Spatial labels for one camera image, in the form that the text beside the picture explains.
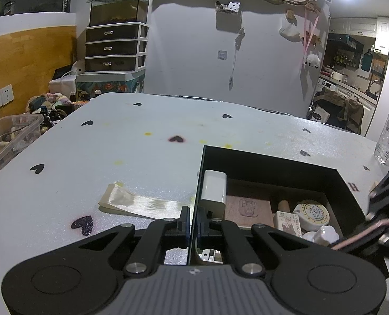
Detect pile of plush toys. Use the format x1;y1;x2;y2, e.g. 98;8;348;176
25;92;76;129

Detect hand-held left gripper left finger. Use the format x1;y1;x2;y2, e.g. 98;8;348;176
78;205;192;276

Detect white power adapter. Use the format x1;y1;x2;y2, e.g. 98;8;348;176
200;170;228;220

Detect pink hanging ribbon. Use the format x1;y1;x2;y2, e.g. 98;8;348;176
301;16;320;65

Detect white hanging bag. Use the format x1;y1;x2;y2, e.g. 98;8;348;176
279;16;302;42

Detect small sheep plush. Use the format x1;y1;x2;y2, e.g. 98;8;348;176
304;54;320;70

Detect white kitchen cabinets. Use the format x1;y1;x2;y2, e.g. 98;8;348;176
329;16;389;55

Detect black storage box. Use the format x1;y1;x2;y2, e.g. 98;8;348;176
188;144;389;281

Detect clear plastic packet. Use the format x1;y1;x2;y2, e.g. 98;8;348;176
98;184;196;220

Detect clear plastic bin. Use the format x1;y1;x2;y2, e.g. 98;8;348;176
0;114;46;185

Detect white flower-shaped object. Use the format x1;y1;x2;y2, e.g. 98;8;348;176
301;224;344;247

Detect nail polish carton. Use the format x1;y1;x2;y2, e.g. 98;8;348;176
272;211;303;239

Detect chair with brown jacket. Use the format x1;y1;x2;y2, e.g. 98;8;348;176
311;90;365;130

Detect white appliance box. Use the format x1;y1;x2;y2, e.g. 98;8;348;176
49;60;84;96

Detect white drawer unit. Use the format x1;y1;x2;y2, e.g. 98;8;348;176
84;22;150;75

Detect brown embossed square case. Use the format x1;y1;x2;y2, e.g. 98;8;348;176
225;193;275;229

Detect white washing machine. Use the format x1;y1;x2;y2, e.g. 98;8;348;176
315;78;336;106

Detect small wall-mounted holder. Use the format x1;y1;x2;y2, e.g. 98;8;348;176
215;0;241;14

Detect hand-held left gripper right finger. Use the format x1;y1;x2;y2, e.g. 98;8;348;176
196;207;308;276

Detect round white tin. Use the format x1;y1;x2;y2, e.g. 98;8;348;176
292;199;330;232

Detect kitchen bottle shelf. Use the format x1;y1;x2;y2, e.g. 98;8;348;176
333;46;361;70

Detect glass fish tank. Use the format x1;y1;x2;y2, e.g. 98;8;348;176
89;0;151;27

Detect pink slim stick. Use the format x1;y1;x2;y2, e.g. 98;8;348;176
332;220;389;252

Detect hanging grey cable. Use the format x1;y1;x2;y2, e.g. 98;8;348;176
229;28;246;90

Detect colourful printed cabinet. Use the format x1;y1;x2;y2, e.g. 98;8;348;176
76;71;146;101

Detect green hanging bottle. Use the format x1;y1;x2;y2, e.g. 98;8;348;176
361;49;373;71

